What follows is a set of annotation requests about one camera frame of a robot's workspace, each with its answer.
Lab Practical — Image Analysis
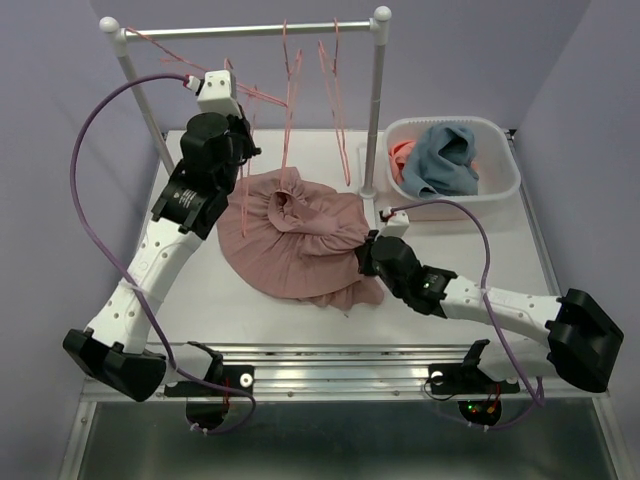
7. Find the white plastic basin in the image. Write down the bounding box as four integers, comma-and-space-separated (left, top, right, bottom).
380, 116, 521, 222

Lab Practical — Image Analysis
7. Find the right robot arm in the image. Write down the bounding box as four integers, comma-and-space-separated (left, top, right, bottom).
355, 230, 624, 393

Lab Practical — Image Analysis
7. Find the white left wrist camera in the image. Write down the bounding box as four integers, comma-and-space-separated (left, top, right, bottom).
184, 69, 243, 118

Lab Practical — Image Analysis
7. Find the blue denim skirt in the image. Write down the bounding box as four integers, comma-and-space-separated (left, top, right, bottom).
399, 123, 479, 199

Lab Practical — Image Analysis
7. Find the white clothes rack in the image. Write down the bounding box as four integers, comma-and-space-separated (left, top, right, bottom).
99, 6, 392, 200

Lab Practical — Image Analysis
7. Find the coral pink skirt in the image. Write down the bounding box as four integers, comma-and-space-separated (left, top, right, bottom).
389, 141, 416, 186

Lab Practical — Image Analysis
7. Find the empty pink wire hanger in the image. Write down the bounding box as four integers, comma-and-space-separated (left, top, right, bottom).
124, 27, 287, 108

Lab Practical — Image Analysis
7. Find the dusty pink dress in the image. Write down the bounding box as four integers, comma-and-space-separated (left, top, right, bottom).
216, 167, 384, 311

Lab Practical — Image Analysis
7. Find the pink denim skirt hanger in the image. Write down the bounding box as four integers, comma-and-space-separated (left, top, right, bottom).
281, 20, 303, 173

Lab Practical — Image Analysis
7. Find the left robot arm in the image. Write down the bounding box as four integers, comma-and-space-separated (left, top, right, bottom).
63, 113, 260, 402

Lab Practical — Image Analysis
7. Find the pink dress hanger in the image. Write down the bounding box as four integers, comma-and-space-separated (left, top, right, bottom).
237, 83, 254, 238

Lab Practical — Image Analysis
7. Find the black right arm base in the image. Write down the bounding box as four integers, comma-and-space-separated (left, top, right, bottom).
422, 339, 520, 430

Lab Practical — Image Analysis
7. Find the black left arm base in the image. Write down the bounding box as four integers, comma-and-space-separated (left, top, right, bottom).
161, 341, 257, 436

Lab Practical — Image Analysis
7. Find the aluminium rail frame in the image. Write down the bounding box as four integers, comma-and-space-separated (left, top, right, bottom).
59, 127, 636, 480

